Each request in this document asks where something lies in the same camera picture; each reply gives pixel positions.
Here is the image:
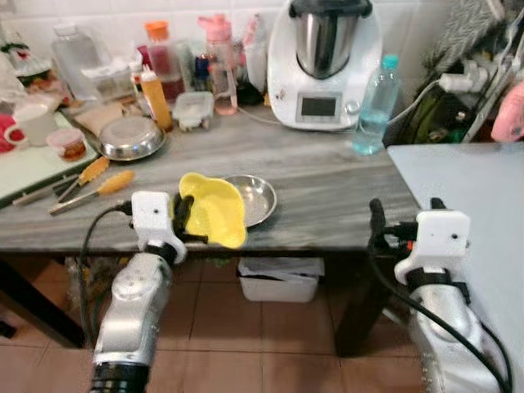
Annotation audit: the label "yellow plastic bowl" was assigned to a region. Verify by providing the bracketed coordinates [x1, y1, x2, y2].
[178, 172, 247, 249]

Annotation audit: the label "light grey table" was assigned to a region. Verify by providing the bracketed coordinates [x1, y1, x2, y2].
[386, 143, 524, 393]

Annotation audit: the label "shallow steel plate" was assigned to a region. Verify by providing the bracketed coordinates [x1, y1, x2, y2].
[225, 174, 278, 228]

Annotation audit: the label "steel tongs with yellow tips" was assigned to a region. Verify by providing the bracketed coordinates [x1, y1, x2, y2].
[12, 156, 110, 206]
[49, 169, 136, 216]

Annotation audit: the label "dark green bag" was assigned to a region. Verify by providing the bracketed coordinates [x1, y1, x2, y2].
[400, 82, 492, 147]

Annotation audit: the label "white plastic bin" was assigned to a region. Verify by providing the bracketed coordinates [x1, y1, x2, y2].
[237, 256, 324, 304]

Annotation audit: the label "upturned steel bowl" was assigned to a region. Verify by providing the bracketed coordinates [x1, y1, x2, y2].
[99, 115, 167, 161]

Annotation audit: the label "clear blue water bottle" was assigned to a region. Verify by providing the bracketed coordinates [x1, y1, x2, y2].
[352, 54, 402, 156]

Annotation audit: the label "clear lidded food container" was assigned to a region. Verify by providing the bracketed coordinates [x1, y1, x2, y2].
[172, 91, 215, 132]

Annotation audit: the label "pink rounded object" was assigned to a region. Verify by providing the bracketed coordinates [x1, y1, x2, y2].
[491, 80, 524, 144]

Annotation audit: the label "yellow squeeze sauce bottle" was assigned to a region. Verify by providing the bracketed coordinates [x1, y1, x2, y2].
[138, 68, 174, 132]

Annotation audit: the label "white power adapter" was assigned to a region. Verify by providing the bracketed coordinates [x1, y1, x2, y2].
[440, 72, 482, 93]

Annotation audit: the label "beige paper packet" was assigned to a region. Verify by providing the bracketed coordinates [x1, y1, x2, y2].
[74, 102, 136, 136]

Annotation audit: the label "small clear food cup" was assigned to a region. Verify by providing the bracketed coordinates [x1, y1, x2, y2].
[47, 127, 88, 162]

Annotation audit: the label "small black device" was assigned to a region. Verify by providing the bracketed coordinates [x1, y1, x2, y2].
[236, 80, 267, 106]

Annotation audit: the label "pink drinking bottle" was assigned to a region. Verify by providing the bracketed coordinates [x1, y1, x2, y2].
[199, 14, 238, 115]

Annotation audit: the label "white green-edged cutting board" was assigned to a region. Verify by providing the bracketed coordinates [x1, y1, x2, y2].
[0, 111, 101, 210]

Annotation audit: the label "clear tub with paper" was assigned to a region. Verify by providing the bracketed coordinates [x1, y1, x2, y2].
[80, 59, 138, 103]

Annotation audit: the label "orange-capped clear bottle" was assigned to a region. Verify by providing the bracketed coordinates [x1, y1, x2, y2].
[145, 20, 185, 103]

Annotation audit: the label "white kitchen cooking machine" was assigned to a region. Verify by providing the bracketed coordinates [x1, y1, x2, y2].
[266, 0, 383, 132]

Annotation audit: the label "white ceramic mug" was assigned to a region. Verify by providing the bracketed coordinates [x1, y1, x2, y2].
[4, 102, 54, 148]

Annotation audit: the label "grey patterned cloth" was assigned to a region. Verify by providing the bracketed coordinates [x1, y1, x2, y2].
[430, 0, 513, 75]

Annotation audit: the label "red plastic bag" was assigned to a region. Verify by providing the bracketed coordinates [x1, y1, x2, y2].
[0, 113, 19, 154]

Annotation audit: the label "large clear plastic jug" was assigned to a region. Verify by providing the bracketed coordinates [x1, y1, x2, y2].
[52, 23, 107, 101]

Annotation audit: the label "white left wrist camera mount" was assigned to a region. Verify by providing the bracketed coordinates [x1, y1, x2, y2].
[131, 191, 187, 264]

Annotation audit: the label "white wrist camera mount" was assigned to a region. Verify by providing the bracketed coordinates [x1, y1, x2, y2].
[395, 210, 472, 287]
[131, 191, 187, 264]

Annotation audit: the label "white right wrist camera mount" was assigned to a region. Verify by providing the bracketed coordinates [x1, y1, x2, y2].
[395, 210, 472, 287]

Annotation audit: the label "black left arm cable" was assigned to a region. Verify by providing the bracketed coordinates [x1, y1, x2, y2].
[78, 205, 136, 349]

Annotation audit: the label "white power cable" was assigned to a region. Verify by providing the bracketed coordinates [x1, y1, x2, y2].
[236, 105, 279, 128]

